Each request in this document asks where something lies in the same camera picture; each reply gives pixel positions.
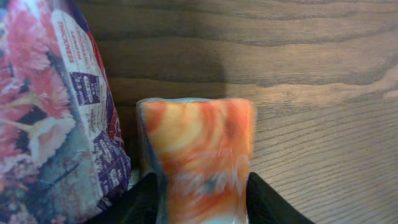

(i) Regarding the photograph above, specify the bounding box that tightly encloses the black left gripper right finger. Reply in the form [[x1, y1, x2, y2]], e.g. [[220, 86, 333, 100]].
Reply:
[[246, 172, 314, 224]]

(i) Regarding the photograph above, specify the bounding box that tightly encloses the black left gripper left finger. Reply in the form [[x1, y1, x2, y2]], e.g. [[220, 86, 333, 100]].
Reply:
[[85, 172, 159, 224]]

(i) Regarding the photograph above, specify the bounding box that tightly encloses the small orange snack packet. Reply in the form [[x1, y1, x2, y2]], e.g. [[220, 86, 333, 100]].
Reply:
[[137, 98, 256, 223]]

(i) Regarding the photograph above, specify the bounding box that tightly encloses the purple red noodle packet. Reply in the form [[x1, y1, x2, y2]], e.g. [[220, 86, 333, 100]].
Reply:
[[1, 0, 131, 223]]

